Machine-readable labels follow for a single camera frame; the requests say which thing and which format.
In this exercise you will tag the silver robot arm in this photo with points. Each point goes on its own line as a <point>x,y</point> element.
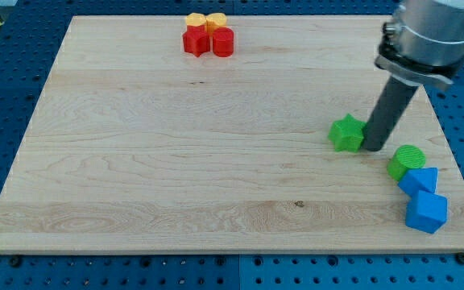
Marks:
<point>423,42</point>

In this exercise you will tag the red star block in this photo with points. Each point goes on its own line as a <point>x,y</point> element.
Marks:
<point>196,40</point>

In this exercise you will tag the green star block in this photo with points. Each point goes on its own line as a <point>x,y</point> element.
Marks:
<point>346,134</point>

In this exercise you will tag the yellow star block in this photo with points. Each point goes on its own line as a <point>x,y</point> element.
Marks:
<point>195,20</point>

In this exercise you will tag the wooden board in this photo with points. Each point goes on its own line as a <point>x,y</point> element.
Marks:
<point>137,148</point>

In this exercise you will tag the red cylinder block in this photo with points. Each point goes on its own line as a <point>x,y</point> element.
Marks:
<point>223,42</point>

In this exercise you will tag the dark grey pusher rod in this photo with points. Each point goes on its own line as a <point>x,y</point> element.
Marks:
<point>392,103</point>

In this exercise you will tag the green cylinder block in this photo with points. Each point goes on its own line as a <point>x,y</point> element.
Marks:
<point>405,158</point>

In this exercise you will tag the blue triangle block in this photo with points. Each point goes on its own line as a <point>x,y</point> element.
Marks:
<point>419,180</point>

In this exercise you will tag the blue cube block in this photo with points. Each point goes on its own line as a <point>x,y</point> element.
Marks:
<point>426,212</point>

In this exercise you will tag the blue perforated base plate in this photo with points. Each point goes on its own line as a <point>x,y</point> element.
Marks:
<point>30,37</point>

